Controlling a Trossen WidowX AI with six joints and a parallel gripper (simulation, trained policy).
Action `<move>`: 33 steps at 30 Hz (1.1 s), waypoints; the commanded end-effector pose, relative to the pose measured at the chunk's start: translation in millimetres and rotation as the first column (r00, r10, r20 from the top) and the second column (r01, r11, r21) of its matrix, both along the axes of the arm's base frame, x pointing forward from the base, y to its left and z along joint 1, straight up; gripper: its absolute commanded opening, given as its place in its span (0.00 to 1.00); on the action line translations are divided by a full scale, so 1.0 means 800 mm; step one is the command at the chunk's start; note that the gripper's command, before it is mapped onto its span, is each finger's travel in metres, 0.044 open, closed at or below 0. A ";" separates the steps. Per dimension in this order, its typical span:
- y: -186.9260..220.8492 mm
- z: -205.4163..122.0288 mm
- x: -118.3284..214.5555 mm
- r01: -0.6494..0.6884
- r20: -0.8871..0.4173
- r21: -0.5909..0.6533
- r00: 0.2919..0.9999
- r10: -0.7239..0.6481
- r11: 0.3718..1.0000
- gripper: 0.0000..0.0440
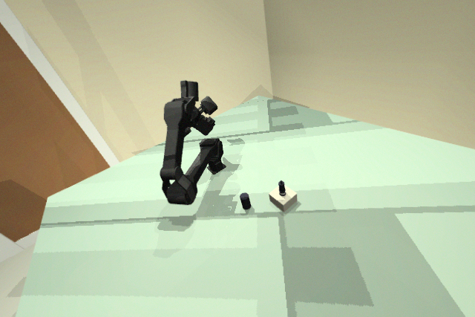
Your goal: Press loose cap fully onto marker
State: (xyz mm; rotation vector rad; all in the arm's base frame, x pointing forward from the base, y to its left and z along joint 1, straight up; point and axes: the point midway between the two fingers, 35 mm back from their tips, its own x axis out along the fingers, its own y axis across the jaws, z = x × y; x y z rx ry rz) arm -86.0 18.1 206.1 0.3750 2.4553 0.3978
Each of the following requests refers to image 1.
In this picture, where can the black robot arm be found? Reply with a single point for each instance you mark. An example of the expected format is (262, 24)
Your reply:
(179, 114)

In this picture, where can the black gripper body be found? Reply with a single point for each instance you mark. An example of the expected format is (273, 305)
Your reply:
(208, 105)

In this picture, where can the beige square block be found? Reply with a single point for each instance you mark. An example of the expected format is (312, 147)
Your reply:
(283, 202)

